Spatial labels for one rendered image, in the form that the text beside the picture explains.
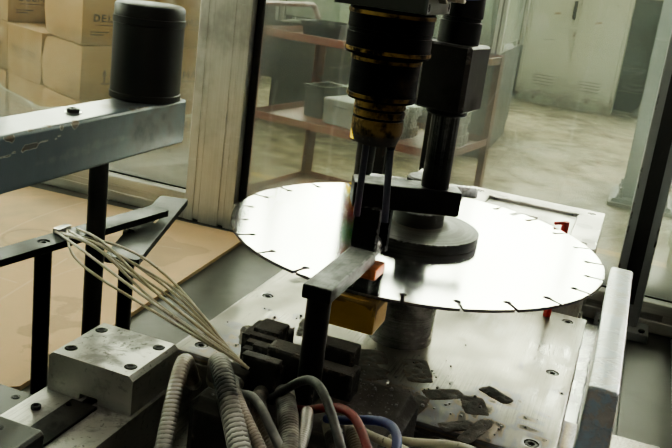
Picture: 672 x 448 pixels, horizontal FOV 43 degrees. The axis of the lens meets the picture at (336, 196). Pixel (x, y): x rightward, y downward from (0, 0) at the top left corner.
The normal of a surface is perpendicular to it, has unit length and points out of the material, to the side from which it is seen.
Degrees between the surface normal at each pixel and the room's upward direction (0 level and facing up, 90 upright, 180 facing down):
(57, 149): 90
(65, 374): 90
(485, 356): 0
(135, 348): 0
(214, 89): 90
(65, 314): 0
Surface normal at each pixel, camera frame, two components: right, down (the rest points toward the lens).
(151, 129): 0.93, 0.21
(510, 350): 0.12, -0.96
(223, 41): -0.35, 0.21
